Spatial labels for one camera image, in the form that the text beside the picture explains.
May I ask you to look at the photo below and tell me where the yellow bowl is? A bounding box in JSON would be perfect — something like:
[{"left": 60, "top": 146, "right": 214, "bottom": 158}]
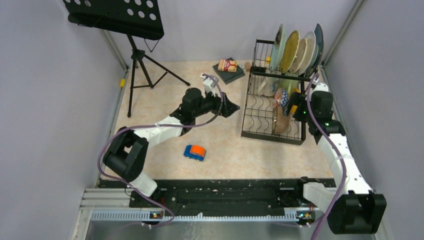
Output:
[{"left": 287, "top": 88, "right": 300, "bottom": 114}]

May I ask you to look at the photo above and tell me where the cream floral ceramic plate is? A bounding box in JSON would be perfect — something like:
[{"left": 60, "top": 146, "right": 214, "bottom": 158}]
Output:
[{"left": 289, "top": 38, "right": 308, "bottom": 75}]

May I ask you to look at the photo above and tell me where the blue orange toy car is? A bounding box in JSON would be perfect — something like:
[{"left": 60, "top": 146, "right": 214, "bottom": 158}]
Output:
[{"left": 183, "top": 144, "right": 207, "bottom": 162}]

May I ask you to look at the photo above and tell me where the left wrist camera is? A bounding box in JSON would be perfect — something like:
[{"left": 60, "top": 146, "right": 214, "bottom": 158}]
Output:
[{"left": 200, "top": 73, "right": 219, "bottom": 97}]

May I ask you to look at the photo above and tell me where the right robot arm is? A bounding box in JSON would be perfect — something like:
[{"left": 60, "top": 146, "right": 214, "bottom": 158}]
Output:
[{"left": 283, "top": 90, "right": 387, "bottom": 235}]

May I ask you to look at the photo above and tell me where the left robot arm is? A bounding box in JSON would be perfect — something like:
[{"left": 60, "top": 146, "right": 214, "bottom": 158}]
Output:
[{"left": 102, "top": 88, "right": 240, "bottom": 207}]

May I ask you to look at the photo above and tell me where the small wooden block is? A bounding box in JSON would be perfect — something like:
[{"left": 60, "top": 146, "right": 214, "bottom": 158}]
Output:
[{"left": 244, "top": 62, "right": 252, "bottom": 72}]

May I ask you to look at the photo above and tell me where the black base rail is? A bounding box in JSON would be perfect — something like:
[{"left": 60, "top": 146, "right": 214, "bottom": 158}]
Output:
[{"left": 80, "top": 178, "right": 319, "bottom": 224}]

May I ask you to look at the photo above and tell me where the black wire dish rack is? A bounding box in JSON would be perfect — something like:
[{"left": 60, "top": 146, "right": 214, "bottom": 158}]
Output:
[{"left": 241, "top": 39, "right": 309, "bottom": 146}]

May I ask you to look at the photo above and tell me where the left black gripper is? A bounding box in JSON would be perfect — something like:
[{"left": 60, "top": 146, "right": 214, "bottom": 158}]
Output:
[{"left": 192, "top": 86, "right": 239, "bottom": 118}]

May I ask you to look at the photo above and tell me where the beige mug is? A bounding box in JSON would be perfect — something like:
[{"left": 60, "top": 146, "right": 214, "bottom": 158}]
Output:
[{"left": 257, "top": 76, "right": 280, "bottom": 97}]

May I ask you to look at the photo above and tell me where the red patterned brown bowl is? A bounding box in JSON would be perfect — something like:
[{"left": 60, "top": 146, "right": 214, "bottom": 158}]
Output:
[{"left": 272, "top": 87, "right": 290, "bottom": 110}]

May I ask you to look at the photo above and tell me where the wooden blocks stack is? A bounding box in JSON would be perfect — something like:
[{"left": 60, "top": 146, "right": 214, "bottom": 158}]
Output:
[{"left": 217, "top": 59, "right": 238, "bottom": 73}]

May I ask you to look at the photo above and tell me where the brown speckled cream bowl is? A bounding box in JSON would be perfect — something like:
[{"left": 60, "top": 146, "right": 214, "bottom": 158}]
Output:
[{"left": 272, "top": 106, "right": 290, "bottom": 135}]

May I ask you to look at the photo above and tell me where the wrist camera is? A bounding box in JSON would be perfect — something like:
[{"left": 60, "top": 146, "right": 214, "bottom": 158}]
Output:
[
  {"left": 310, "top": 82, "right": 330, "bottom": 93},
  {"left": 200, "top": 73, "right": 219, "bottom": 97}
]

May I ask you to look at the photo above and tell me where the yellow-rimmed patterned plate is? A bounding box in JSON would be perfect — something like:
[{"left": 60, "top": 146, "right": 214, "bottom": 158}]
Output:
[{"left": 280, "top": 30, "right": 300, "bottom": 74}]

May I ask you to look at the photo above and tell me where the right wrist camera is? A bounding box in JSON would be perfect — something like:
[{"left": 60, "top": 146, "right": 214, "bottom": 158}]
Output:
[{"left": 310, "top": 82, "right": 330, "bottom": 93}]

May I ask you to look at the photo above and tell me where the light green round plate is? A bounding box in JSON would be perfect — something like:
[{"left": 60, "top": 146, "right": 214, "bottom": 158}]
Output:
[{"left": 269, "top": 24, "right": 287, "bottom": 73}]

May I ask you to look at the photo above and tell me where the teal square plate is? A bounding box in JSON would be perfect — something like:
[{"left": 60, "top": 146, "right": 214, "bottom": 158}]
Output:
[{"left": 306, "top": 23, "right": 324, "bottom": 77}]

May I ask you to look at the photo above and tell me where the light green mug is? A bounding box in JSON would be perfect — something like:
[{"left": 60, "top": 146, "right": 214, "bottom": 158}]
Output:
[{"left": 279, "top": 78, "right": 299, "bottom": 95}]

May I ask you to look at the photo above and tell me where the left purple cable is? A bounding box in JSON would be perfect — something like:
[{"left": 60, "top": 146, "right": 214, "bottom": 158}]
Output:
[{"left": 96, "top": 72, "right": 225, "bottom": 229}]

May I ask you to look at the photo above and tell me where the black music stand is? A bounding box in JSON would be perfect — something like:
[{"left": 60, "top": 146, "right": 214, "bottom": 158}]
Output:
[{"left": 64, "top": 0, "right": 190, "bottom": 117}]

